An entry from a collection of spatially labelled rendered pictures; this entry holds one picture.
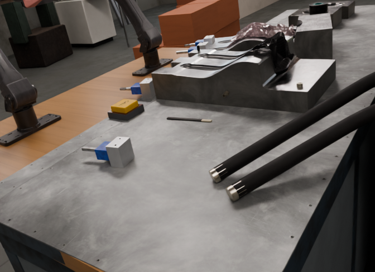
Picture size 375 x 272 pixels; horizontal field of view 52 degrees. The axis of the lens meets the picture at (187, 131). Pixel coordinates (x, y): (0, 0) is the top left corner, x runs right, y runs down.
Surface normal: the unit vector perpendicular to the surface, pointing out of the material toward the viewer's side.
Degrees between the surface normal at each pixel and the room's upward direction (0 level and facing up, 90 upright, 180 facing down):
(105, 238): 0
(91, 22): 90
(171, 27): 90
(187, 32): 90
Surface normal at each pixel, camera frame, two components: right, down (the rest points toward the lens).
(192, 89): -0.55, 0.44
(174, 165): -0.16, -0.89
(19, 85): 0.61, -0.33
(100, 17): 0.80, 0.14
